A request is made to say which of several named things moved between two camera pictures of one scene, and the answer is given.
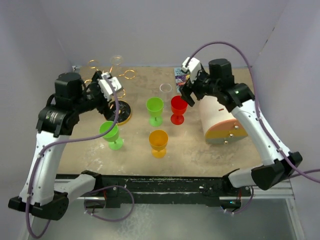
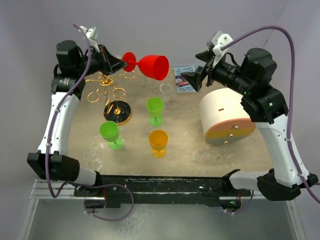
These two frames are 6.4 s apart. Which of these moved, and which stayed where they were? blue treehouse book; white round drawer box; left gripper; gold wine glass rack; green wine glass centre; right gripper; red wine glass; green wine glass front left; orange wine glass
Moved: right gripper; red wine glass; left gripper
Stayed: orange wine glass; green wine glass centre; blue treehouse book; gold wine glass rack; white round drawer box; green wine glass front left
